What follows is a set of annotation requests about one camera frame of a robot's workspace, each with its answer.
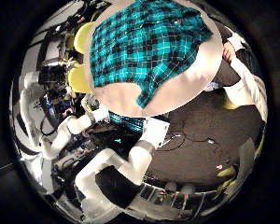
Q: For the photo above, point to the small white floor device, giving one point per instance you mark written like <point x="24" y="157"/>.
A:
<point x="211" y="141"/>

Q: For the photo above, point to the black box with teal light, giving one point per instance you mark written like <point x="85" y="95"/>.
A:
<point x="115" y="140"/>

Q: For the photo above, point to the yellow chair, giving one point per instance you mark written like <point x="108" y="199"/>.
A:
<point x="227" y="172"/>
<point x="227" y="185"/>
<point x="82" y="37"/>
<point x="77" y="79"/>

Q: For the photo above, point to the person in white coat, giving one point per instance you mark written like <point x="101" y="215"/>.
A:
<point x="245" y="84"/>

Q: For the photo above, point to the teal plaid shirt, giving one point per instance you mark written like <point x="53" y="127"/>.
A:
<point x="146" y="40"/>

